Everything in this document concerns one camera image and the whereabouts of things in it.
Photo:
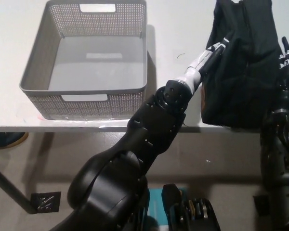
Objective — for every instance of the black teal robot torso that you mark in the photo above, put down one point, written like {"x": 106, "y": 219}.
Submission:
{"x": 183, "y": 211}

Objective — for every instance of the dark round object yellow rim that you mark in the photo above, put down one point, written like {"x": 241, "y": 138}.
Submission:
{"x": 9, "y": 140}

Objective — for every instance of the dark green fabric lunch bag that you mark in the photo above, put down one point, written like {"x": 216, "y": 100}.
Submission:
{"x": 243, "y": 72}

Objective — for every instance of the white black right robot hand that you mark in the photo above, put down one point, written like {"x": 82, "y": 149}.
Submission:
{"x": 286, "y": 65}

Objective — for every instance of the small white floor scrap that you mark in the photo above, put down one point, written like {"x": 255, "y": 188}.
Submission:
{"x": 208, "y": 160}

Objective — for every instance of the thin dark hair strand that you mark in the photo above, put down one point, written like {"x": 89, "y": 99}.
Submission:
{"x": 180, "y": 55}

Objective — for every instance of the grey perforated plastic basket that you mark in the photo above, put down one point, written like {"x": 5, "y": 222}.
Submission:
{"x": 125, "y": 103}

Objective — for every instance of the dark metal table leg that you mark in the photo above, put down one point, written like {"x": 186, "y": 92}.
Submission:
{"x": 9, "y": 187}

